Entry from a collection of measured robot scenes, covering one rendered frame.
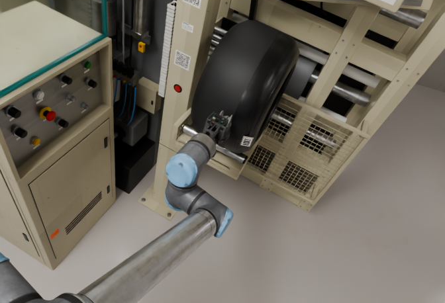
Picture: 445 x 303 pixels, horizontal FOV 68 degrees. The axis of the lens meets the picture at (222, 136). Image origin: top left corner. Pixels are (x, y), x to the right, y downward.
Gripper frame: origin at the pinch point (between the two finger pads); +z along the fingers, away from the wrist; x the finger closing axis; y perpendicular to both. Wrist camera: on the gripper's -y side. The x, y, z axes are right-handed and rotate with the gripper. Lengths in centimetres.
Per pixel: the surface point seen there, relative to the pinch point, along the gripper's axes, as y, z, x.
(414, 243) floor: -108, 116, -150
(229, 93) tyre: 8.6, 3.8, 3.3
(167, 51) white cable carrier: 2.3, 21.7, 40.4
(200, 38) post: 16.0, 19.2, 25.9
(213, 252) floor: -120, 26, -17
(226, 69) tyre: 14.9, 7.3, 8.3
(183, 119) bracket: -25.3, 18.6, 23.7
